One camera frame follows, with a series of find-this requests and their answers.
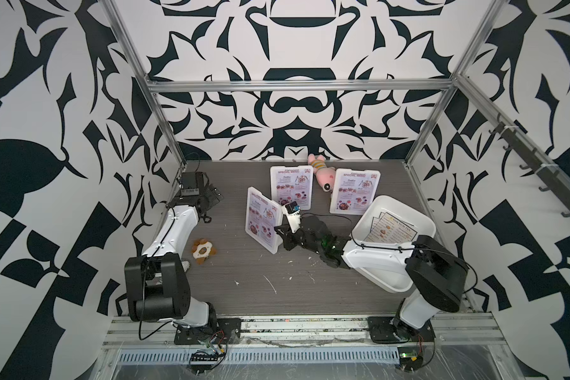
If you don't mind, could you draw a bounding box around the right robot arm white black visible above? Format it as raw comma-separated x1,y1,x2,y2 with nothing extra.
274,215,470,341

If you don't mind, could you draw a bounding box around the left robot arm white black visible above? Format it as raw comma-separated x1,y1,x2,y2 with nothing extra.
124,171,223,335

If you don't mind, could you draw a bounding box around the pink menu in middle holder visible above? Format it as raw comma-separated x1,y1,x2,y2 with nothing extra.
274,168,310,208

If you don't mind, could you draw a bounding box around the pink menu in holder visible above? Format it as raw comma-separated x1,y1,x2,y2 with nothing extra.
334,172,377,213
274,168,310,208

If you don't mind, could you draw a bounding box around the pink menu in right holder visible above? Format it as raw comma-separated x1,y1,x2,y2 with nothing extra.
334,172,377,213

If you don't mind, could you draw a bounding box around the dim sum menu in tray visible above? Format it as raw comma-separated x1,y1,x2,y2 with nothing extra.
364,212,418,245

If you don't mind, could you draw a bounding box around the brown white plush toy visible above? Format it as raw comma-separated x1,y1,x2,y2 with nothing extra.
192,238,217,264

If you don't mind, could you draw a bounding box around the pink striped plush toy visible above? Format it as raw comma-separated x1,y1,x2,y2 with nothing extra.
307,154,336,192

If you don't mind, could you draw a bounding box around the white plastic tray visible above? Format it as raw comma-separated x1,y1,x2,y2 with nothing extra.
342,196,436,293

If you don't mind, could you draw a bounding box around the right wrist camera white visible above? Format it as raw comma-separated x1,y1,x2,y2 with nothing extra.
281,201,301,233

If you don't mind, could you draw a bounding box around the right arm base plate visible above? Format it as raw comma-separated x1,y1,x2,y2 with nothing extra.
367,316,435,345

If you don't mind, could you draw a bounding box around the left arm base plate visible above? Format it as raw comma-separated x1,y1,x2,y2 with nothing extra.
174,318,242,345

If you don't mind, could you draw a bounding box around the right circuit board with wires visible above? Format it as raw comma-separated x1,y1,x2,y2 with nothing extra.
397,340,424,373

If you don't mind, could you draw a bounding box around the circuit board with wires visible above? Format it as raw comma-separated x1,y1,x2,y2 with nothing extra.
188,330,228,375
397,340,424,373

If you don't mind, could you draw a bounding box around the left circuit board with wires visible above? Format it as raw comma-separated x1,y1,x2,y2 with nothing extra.
188,330,228,375

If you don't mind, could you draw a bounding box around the wall hook rail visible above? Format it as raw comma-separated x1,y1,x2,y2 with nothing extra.
488,113,570,229

